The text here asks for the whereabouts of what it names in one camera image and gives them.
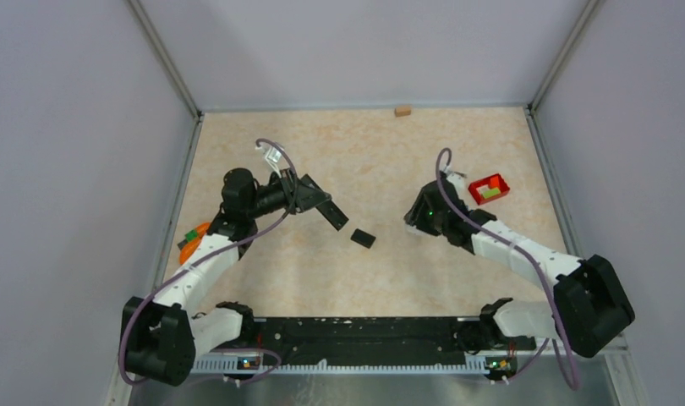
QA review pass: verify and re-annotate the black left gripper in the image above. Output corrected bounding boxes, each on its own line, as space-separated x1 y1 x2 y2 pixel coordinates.
246 167 331 219

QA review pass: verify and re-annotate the black remote control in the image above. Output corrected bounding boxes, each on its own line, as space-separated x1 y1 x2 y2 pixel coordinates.
315 200 349 231

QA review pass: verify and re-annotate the black battery cover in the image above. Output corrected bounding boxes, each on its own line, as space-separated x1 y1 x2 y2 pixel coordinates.
350 228 376 249

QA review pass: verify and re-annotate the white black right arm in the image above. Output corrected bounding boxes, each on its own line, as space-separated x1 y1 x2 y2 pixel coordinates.
403 179 636 358

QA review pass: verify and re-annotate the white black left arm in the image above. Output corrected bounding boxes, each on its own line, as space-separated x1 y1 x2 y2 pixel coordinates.
118 168 348 386

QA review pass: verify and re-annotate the white remote control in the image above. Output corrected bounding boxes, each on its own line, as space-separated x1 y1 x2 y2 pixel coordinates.
405 224 426 236

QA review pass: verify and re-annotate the green block in bin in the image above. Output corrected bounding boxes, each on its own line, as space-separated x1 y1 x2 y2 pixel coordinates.
481 188 501 200

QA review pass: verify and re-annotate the red plastic bin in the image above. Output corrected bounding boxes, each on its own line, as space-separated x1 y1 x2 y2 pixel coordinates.
468 173 511 206

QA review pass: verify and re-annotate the small wooden block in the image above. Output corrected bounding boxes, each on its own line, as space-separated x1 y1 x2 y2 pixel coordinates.
393 105 412 118

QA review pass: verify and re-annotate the orange green object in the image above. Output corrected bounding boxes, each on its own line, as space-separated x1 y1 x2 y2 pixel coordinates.
178 222 211 265

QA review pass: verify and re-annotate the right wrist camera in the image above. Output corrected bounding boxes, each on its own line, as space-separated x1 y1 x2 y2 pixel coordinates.
447 172 467 189

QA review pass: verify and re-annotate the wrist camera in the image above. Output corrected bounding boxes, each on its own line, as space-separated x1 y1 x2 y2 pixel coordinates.
256 146 282 177
447 172 467 189

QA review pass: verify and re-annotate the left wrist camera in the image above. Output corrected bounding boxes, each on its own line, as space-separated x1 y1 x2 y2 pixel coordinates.
256 146 282 177

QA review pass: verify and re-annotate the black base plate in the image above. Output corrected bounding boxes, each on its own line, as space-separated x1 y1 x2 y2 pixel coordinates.
218 316 537 354

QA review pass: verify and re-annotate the aluminium frame rail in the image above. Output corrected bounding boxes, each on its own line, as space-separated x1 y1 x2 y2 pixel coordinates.
118 336 629 376

